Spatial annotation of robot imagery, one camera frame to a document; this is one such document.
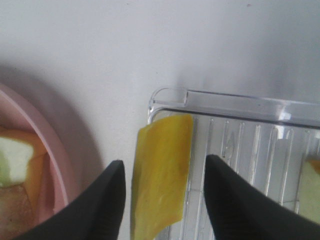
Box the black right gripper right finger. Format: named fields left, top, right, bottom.
left=204, top=154, right=320, bottom=240

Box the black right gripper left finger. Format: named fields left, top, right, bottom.
left=17, top=160, right=126, bottom=240

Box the pink bacon strip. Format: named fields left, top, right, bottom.
left=0, top=185, right=34, bottom=240

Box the yellow cheese slice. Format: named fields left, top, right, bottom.
left=130, top=114, right=194, bottom=240

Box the bread slice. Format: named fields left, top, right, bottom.
left=0, top=127, right=47, bottom=203
left=298, top=157, right=320, bottom=224

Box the clear right plastic tray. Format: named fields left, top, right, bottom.
left=147, top=87, right=320, bottom=240

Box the pink round plate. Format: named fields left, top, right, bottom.
left=0, top=85, right=78, bottom=228

